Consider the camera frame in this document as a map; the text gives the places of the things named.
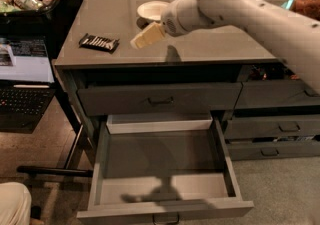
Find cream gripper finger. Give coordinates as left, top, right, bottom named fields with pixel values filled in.
left=130, top=22, right=165, bottom=49

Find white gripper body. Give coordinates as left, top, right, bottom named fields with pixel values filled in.
left=161, top=0, right=200, bottom=37

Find black rxbar chocolate wrapper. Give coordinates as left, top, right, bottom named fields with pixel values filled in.
left=79, top=33, right=119, bottom=53

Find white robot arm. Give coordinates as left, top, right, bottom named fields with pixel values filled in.
left=131, top=0, right=320, bottom=93

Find grey top left drawer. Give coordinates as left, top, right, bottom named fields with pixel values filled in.
left=78, top=83, right=242, bottom=116

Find open grey middle drawer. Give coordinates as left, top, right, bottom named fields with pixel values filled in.
left=77, top=120, right=254, bottom=225

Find grey middle right drawer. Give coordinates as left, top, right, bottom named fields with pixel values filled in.
left=224, top=115, right=320, bottom=140

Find grey bottom right drawer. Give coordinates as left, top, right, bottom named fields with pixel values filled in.
left=227, top=141, right=320, bottom=161

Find white paper bowl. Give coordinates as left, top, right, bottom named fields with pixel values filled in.
left=137, top=1, right=169, bottom=22

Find black bin of snacks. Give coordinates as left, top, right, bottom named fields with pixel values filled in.
left=0, top=0, right=83, bottom=58

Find black laptop computer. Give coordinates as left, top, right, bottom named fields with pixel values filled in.
left=0, top=38, right=55, bottom=133

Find person's knee beige trousers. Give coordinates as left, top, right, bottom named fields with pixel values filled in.
left=0, top=182, right=31, bottom=225

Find black cart stand frame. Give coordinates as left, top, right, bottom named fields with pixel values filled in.
left=17, top=81, right=93, bottom=178

